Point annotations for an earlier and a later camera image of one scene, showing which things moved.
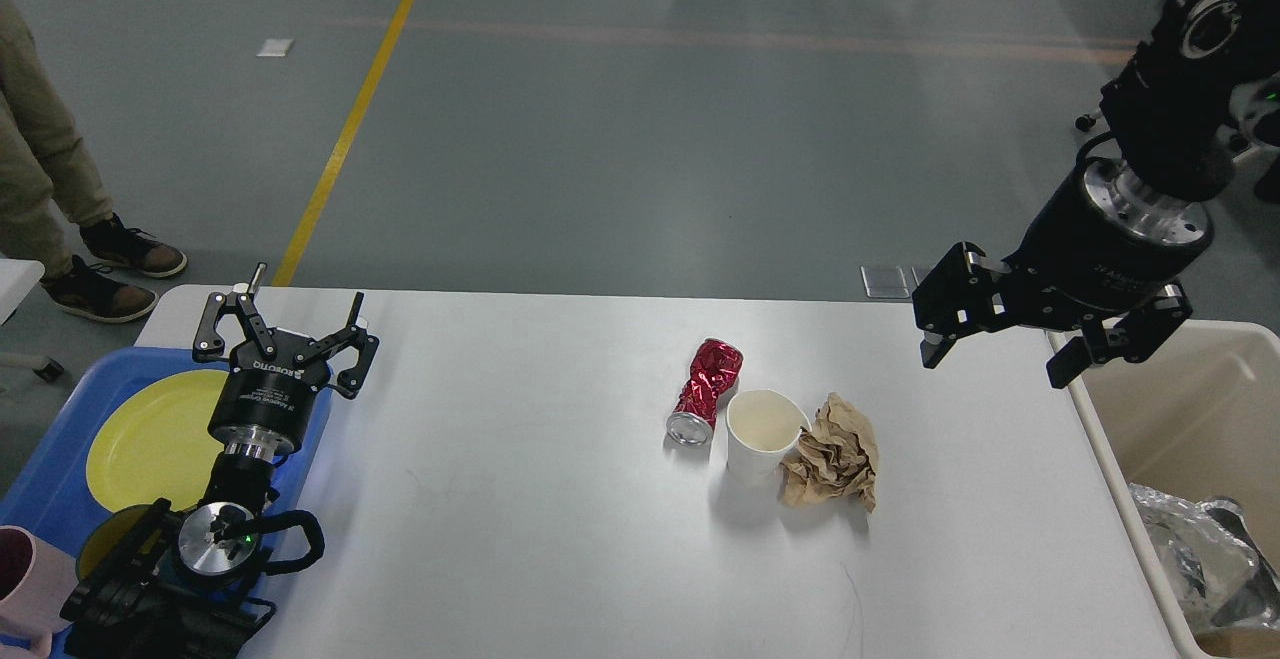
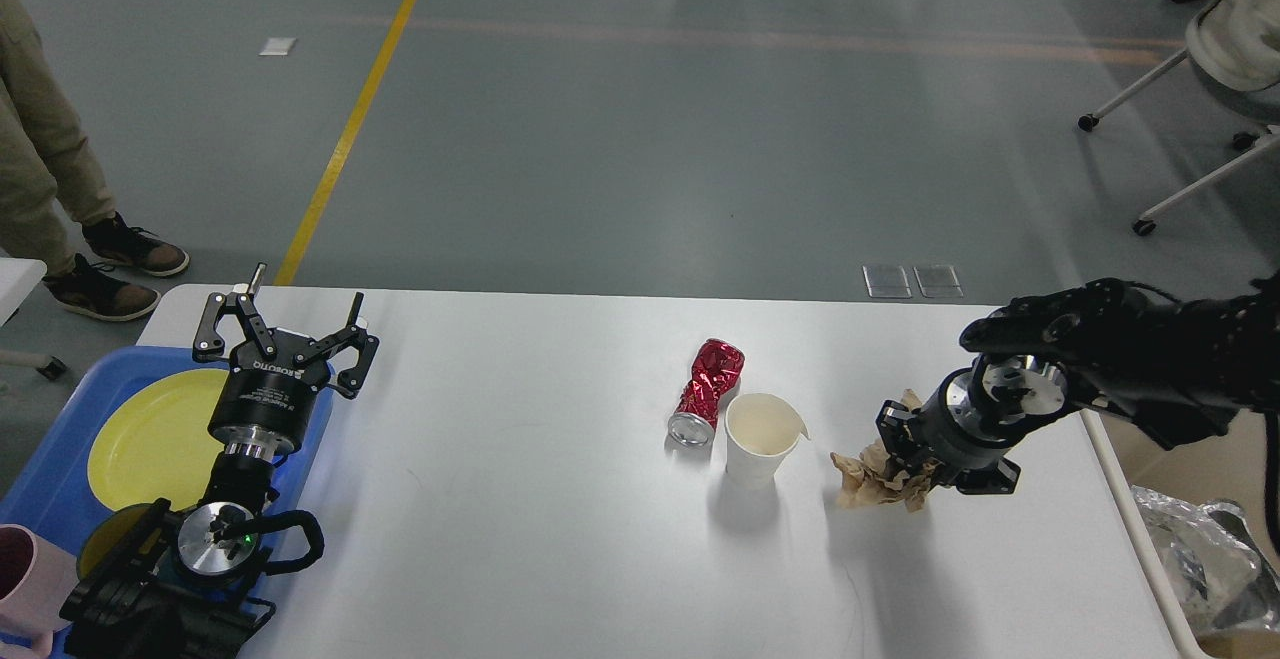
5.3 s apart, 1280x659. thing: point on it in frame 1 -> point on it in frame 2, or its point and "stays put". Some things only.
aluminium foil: (1213, 557) stays put
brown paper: (834, 458) -> (864, 482)
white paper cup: (762, 428) stays put
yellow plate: (152, 441) stays put
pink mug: (36, 577) stays put
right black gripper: (1102, 249) -> (964, 431)
